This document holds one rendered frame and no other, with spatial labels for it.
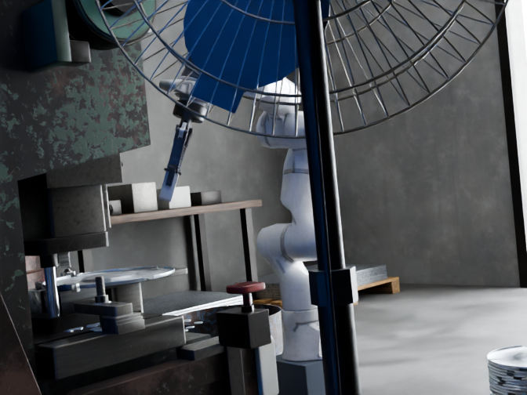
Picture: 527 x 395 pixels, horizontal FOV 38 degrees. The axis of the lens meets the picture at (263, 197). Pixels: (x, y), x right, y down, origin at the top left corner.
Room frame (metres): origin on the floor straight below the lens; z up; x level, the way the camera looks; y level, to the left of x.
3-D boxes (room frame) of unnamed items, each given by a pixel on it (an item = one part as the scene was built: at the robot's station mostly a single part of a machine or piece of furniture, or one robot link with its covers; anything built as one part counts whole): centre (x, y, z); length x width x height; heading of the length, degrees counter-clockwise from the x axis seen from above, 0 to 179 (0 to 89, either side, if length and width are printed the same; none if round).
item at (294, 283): (2.23, -0.05, 0.71); 0.18 x 0.11 x 0.25; 50
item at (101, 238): (1.61, 0.45, 0.86); 0.20 x 0.16 x 0.05; 45
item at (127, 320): (1.49, 0.33, 0.76); 0.17 x 0.06 x 0.10; 45
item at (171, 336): (1.61, 0.45, 0.68); 0.45 x 0.30 x 0.06; 45
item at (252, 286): (1.54, 0.05, 0.72); 0.07 x 0.06 x 0.08; 135
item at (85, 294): (1.61, 0.45, 0.76); 0.15 x 0.09 x 0.05; 45
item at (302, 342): (2.24, -0.11, 0.52); 0.22 x 0.19 x 0.14; 131
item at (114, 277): (1.70, 0.36, 0.78); 0.29 x 0.29 x 0.01
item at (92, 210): (1.64, 0.42, 1.04); 0.17 x 0.15 x 0.30; 135
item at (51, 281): (1.51, 0.44, 0.81); 0.02 x 0.02 x 0.14
